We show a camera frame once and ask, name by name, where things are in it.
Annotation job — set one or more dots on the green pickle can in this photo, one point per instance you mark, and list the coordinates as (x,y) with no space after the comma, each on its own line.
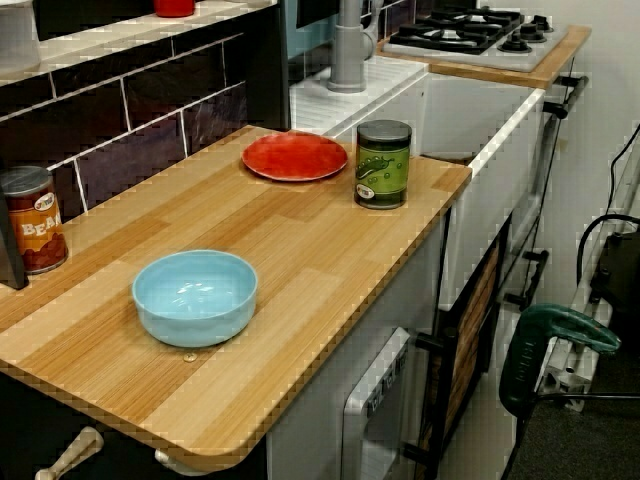
(382,170)

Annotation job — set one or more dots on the light blue bowl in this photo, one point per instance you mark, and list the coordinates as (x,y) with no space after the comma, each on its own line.
(195,305)

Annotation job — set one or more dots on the red round plate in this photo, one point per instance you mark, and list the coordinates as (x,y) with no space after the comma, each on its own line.
(295,157)

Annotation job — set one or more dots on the brass countertop screw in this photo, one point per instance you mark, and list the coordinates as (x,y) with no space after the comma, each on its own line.
(189,357)

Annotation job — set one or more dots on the white toy sink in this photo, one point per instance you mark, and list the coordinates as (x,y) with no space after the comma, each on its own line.
(495,200)

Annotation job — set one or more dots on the dark grey shelf upright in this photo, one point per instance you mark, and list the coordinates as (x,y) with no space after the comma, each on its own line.
(270,65)

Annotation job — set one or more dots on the grey toy faucet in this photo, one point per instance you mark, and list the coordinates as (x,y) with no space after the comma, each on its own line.
(347,55)

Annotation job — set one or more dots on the toy stove top black burners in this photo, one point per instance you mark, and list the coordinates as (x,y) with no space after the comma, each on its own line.
(480,35)

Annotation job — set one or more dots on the white shelf ledge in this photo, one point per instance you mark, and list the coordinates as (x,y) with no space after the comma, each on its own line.
(150,30)

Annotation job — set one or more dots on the red hot sauce bottle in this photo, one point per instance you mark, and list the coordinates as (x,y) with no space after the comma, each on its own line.
(174,7)

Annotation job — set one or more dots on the orange beans can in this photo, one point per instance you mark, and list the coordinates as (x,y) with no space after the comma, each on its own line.
(37,230)

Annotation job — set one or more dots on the black box device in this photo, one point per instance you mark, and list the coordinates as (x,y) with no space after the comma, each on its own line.
(620,270)

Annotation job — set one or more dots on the black shelf upright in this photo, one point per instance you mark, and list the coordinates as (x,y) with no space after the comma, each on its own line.
(10,250)

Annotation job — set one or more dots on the aluminium extrusion rail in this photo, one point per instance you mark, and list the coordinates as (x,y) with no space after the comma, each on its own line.
(565,382)

